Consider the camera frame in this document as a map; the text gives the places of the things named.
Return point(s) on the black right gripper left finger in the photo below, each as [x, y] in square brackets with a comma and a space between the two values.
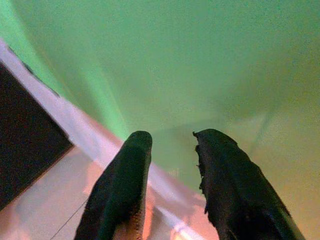
[120, 190]

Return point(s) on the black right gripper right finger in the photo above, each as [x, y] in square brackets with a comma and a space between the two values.
[237, 190]

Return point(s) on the white baseboard strip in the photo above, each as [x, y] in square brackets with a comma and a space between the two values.
[82, 130]

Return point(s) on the dark furniture panel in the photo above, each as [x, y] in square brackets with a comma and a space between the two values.
[26, 135]

